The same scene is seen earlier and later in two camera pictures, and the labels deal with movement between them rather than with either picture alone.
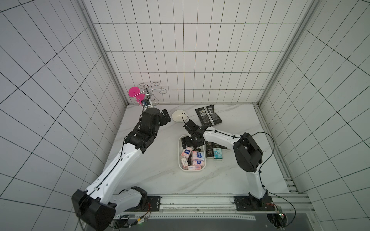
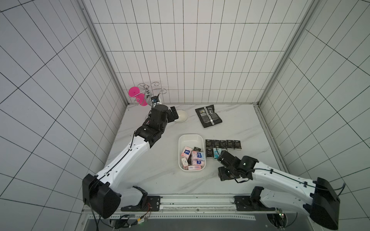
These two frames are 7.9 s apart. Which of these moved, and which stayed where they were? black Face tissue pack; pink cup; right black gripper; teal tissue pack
Moved: right black gripper
Stayed: black Face tissue pack; pink cup; teal tissue pack
